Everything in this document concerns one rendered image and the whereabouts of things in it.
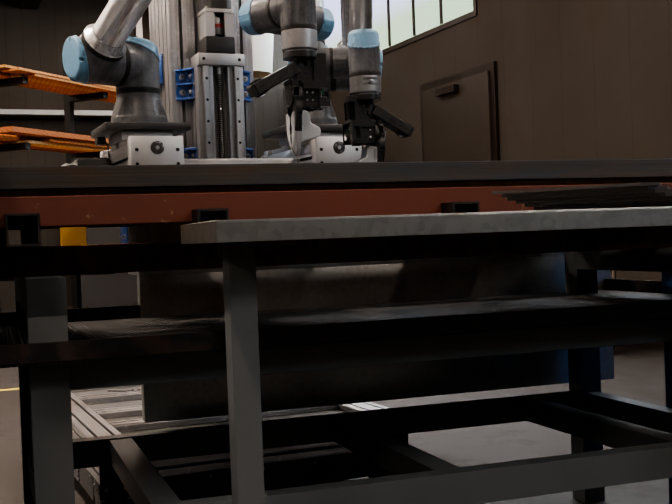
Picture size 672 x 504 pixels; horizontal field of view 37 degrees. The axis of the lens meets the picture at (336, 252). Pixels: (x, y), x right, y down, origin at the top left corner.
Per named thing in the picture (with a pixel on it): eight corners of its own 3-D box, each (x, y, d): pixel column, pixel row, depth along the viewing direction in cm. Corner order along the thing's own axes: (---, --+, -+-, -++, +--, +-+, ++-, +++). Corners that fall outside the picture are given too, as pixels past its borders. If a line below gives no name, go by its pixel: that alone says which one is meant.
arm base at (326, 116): (277, 131, 296) (276, 97, 296) (325, 131, 302) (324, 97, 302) (296, 125, 282) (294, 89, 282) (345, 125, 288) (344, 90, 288)
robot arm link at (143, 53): (169, 89, 273) (167, 38, 272) (127, 84, 263) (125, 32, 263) (143, 94, 281) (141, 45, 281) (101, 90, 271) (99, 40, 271)
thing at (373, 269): (614, 378, 283) (610, 253, 283) (144, 423, 241) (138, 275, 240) (606, 377, 287) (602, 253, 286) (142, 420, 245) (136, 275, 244)
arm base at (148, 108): (106, 130, 276) (104, 93, 276) (160, 130, 282) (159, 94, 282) (116, 123, 263) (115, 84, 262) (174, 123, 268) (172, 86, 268)
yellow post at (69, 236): (87, 266, 215) (83, 175, 215) (63, 267, 214) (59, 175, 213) (85, 266, 220) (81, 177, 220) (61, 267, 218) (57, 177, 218)
